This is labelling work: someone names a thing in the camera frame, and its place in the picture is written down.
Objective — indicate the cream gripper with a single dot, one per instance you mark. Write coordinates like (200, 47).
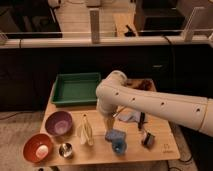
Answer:
(108, 122)

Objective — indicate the peeled yellow banana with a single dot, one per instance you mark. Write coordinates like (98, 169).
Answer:
(84, 132)

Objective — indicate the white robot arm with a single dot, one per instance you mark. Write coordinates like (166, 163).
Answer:
(190, 111)

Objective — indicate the purple bowl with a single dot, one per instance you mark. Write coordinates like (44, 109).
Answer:
(58, 123)

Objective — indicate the orange bowl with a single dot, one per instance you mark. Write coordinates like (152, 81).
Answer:
(30, 147)

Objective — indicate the blue plastic toy mug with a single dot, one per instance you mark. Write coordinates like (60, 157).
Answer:
(117, 139)

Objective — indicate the light blue cloth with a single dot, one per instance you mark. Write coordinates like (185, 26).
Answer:
(133, 116)

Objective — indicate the black marker pen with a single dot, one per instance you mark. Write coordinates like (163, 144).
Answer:
(141, 120)

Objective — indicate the wooden table board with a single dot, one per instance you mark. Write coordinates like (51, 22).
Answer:
(164, 148)

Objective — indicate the small dark packaged item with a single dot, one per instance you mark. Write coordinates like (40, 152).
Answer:
(148, 139)

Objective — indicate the green plastic tray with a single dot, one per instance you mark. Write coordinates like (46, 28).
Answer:
(75, 89)

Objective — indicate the small steel cup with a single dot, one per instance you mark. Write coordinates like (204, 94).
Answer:
(65, 150)

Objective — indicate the white egg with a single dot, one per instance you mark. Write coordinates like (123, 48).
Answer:
(42, 151)

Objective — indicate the black handheld device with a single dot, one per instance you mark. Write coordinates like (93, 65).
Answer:
(129, 32)

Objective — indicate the black box on desk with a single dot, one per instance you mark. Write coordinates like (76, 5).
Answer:
(158, 17)

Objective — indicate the white horizontal rail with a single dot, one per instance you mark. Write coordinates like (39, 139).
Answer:
(104, 41)

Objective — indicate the grey upright post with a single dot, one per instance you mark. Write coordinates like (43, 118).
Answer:
(94, 21)

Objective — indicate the white angled bracket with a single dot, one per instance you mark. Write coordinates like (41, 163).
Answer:
(191, 28)

